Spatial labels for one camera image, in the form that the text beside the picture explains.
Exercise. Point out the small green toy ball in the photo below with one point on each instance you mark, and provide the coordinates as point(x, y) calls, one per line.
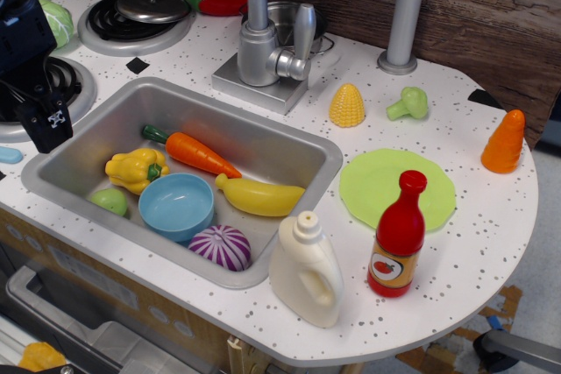
point(110, 199)

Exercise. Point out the red toy chili pepper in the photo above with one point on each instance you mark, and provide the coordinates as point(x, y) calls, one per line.
point(218, 8)

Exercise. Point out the black front stove burner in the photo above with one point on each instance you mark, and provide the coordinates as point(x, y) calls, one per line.
point(77, 86)

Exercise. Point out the green toy broccoli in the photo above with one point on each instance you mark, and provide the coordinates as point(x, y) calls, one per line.
point(413, 102)

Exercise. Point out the orange toy carrot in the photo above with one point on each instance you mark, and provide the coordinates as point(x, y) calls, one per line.
point(191, 152)

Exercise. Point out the black rear stove burner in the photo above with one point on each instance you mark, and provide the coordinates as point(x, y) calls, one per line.
point(102, 29)

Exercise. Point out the blue plastic bowl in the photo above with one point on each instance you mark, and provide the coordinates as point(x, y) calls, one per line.
point(177, 206)

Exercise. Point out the small silver pot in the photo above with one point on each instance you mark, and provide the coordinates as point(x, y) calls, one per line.
point(283, 15)

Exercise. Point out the yellow toy on floor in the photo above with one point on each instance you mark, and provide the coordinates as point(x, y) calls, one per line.
point(39, 356)

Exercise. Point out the silver pot lid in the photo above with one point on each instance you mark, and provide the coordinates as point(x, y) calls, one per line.
point(153, 11)

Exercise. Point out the grey vertical pole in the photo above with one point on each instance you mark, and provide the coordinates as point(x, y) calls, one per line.
point(399, 59)

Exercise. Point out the red toy ketchup bottle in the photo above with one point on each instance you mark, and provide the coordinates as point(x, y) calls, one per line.
point(399, 239)

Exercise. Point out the purple toy onion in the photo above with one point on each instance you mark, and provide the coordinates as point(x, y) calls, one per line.
point(223, 245)

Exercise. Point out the black tape square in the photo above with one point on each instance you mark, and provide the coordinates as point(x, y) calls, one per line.
point(137, 65)

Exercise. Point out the white toy milk jug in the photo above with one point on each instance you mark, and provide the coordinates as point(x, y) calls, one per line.
point(304, 272)

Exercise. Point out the black stove burner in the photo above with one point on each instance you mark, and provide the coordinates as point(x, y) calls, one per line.
point(102, 29)
point(77, 86)

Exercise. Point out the yellow toy banana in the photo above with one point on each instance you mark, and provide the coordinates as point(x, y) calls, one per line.
point(259, 198)

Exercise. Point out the yellow toy corn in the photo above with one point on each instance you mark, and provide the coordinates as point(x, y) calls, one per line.
point(347, 107)

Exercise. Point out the black tape right edge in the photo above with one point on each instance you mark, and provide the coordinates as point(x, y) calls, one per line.
point(482, 97)

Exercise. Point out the light green plate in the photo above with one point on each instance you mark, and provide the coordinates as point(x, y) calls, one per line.
point(369, 184)

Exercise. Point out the orange toy cone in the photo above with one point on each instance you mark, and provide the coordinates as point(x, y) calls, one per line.
point(503, 149)

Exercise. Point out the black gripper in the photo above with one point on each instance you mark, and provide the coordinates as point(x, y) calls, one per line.
point(26, 42)

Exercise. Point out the green toy cabbage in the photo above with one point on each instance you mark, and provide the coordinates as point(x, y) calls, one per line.
point(60, 22)

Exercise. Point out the silver toy faucet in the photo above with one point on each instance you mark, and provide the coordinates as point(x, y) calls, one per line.
point(263, 73)

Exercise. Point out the silver sink basin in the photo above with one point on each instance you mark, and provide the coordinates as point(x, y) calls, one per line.
point(261, 149)

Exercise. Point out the yellow toy bell pepper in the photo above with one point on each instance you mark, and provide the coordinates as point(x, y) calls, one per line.
point(137, 169)

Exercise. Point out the grey oven door handle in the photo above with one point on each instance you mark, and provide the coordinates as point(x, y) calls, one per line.
point(71, 328)

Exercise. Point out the grey chair base leg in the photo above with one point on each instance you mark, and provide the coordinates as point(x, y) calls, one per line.
point(498, 351)

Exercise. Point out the light blue toy piece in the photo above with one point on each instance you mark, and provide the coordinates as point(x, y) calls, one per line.
point(10, 155)

